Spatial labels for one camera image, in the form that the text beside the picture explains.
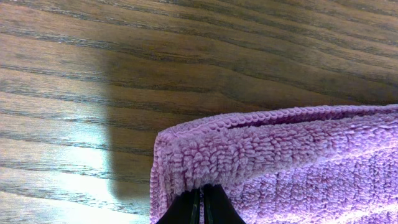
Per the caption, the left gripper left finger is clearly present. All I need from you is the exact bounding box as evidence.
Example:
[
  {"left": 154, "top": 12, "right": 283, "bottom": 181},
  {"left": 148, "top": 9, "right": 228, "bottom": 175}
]
[{"left": 157, "top": 189, "right": 200, "bottom": 224}]

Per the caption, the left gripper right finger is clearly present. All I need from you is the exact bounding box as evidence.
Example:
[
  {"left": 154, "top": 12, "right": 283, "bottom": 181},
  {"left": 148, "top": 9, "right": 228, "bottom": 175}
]
[{"left": 203, "top": 184, "right": 246, "bottom": 224}]

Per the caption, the purple microfiber cloth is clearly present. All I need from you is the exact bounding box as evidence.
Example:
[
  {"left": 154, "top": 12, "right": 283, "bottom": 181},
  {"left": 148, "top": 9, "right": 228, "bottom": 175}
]
[{"left": 150, "top": 105, "right": 397, "bottom": 223}]

